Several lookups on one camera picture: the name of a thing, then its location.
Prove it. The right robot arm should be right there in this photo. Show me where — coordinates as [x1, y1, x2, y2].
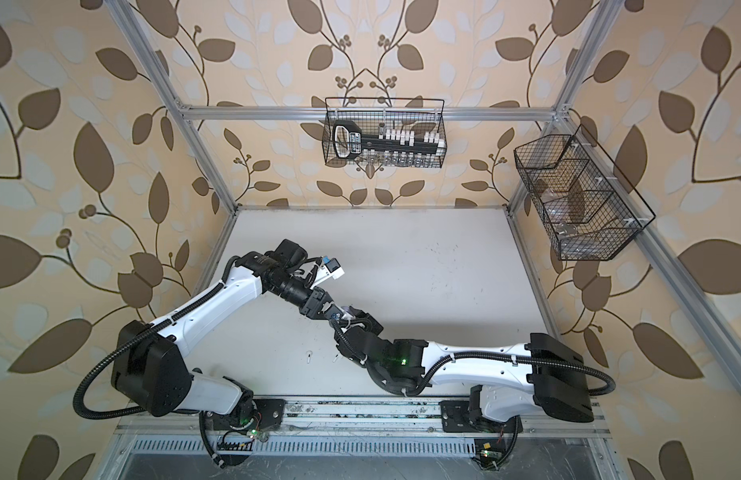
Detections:
[328, 309, 616, 423]

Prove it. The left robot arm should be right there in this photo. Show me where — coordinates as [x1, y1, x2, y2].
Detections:
[72, 240, 344, 420]

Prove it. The black tool with white bits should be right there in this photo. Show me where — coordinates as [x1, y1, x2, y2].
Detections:
[322, 119, 447, 165]

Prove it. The aluminium rail front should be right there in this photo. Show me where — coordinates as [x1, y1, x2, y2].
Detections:
[114, 395, 611, 448]

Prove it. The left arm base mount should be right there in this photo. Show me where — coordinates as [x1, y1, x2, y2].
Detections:
[198, 398, 286, 469]

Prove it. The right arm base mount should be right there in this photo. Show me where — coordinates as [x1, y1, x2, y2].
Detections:
[439, 400, 523, 471]

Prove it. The black wire basket back wall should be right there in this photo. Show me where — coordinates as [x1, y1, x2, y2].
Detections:
[322, 95, 448, 169]

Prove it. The black wire basket wall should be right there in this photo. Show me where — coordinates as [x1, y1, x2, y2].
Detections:
[513, 125, 656, 261]
[322, 95, 448, 169]

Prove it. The black wire basket right wall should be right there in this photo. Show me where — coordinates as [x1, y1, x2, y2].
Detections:
[513, 125, 656, 261]

